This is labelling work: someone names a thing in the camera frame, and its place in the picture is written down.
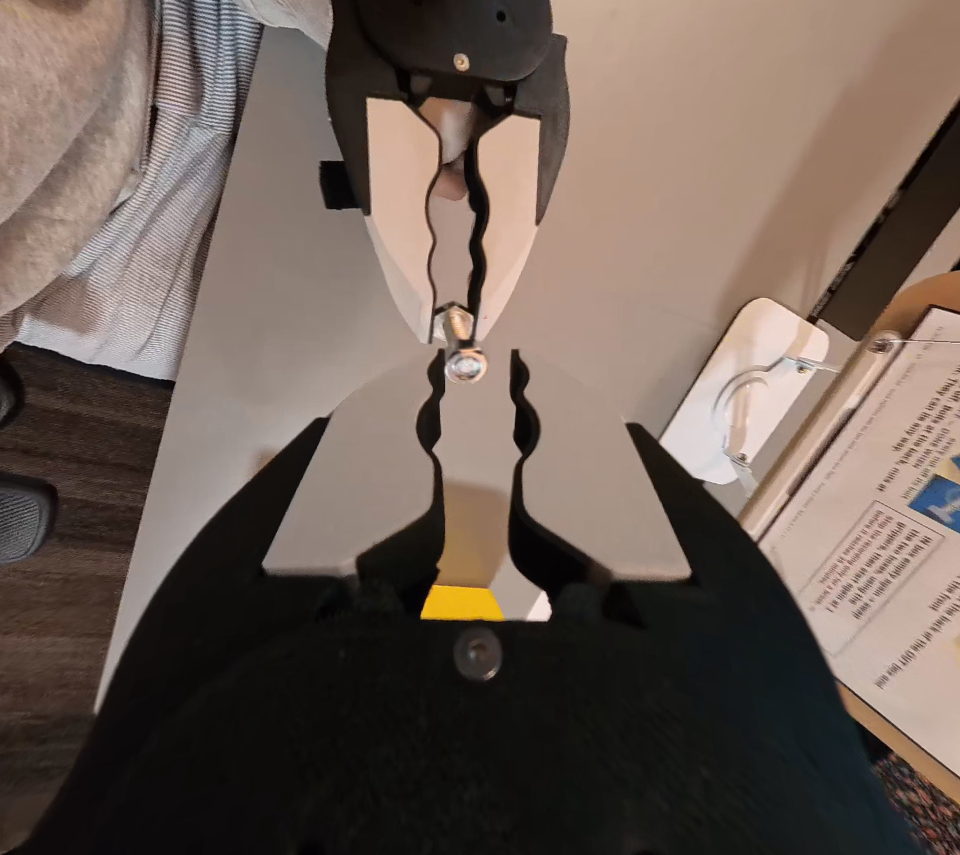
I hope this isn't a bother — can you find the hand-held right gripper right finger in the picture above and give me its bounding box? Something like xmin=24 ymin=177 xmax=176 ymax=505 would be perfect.
xmin=508 ymin=347 xmax=693 ymax=597

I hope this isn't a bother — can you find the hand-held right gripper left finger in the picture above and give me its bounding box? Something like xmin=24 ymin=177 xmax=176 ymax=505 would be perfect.
xmin=261 ymin=347 xmax=451 ymax=605

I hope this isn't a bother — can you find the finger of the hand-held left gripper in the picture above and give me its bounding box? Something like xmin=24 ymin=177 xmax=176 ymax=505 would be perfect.
xmin=465 ymin=111 xmax=543 ymax=340
xmin=366 ymin=97 xmax=441 ymax=346

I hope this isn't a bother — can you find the steel hex bolt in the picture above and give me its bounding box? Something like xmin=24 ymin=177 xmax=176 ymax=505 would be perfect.
xmin=431 ymin=302 xmax=481 ymax=376

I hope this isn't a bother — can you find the yellow plastic bin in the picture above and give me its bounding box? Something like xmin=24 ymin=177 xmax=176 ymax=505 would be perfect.
xmin=420 ymin=583 xmax=505 ymax=622

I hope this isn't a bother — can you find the grey desk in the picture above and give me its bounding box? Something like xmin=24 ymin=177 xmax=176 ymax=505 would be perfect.
xmin=93 ymin=0 xmax=960 ymax=717

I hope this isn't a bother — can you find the person's left hand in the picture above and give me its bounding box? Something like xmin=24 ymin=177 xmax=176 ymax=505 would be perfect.
xmin=435 ymin=157 xmax=471 ymax=204

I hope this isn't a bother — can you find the white document stand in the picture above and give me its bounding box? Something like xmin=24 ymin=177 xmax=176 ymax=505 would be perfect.
xmin=658 ymin=297 xmax=905 ymax=543

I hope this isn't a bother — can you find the printed instruction sheet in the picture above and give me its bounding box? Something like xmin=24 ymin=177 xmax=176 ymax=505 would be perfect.
xmin=761 ymin=306 xmax=960 ymax=721

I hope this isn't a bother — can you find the person's grey sweater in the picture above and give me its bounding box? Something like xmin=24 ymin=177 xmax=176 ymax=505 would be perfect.
xmin=0 ymin=0 xmax=162 ymax=339

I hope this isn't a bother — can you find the instruction sheet on wooden board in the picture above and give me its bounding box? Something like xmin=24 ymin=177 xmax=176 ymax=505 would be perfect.
xmin=738 ymin=270 xmax=960 ymax=781

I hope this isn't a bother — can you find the black desk cable cover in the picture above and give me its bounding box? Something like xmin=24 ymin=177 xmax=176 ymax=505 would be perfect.
xmin=808 ymin=120 xmax=960 ymax=340

